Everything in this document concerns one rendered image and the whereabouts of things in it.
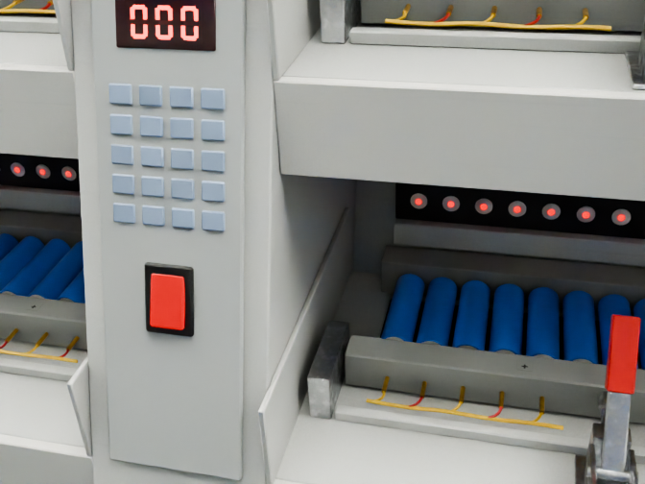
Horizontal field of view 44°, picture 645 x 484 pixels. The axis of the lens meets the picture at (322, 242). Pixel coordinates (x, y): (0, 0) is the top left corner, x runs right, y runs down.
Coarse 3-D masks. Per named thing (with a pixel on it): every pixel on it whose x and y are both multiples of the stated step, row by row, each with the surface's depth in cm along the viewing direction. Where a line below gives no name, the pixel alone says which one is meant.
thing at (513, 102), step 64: (320, 0) 37; (384, 0) 39; (448, 0) 38; (512, 0) 37; (576, 0) 36; (640, 0) 36; (320, 64) 35; (384, 64) 35; (448, 64) 35; (512, 64) 34; (576, 64) 34; (640, 64) 32; (320, 128) 34; (384, 128) 34; (448, 128) 33; (512, 128) 32; (576, 128) 32; (640, 128) 31; (576, 192) 33; (640, 192) 33
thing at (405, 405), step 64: (448, 192) 50; (512, 192) 49; (384, 256) 51; (448, 256) 51; (512, 256) 51; (576, 256) 50; (640, 256) 49; (320, 320) 46; (384, 320) 49; (448, 320) 47; (512, 320) 46; (576, 320) 46; (640, 320) 36; (320, 384) 41; (384, 384) 43; (448, 384) 43; (512, 384) 42; (576, 384) 41; (640, 384) 40; (320, 448) 41; (384, 448) 41; (448, 448) 40; (512, 448) 40; (576, 448) 39; (640, 448) 39
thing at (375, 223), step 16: (368, 192) 55; (384, 192) 54; (0, 208) 62; (368, 208) 55; (384, 208) 55; (368, 224) 55; (384, 224) 55; (368, 240) 55; (384, 240) 55; (368, 256) 56; (528, 256) 53; (368, 272) 56
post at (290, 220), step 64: (256, 0) 33; (256, 64) 34; (256, 128) 34; (256, 192) 35; (320, 192) 44; (256, 256) 36; (320, 256) 46; (256, 320) 37; (256, 384) 38; (256, 448) 38
